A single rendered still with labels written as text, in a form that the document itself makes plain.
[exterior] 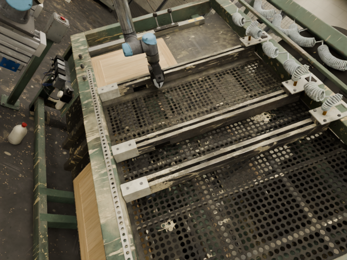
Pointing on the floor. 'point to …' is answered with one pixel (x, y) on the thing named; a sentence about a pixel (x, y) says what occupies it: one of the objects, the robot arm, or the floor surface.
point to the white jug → (17, 134)
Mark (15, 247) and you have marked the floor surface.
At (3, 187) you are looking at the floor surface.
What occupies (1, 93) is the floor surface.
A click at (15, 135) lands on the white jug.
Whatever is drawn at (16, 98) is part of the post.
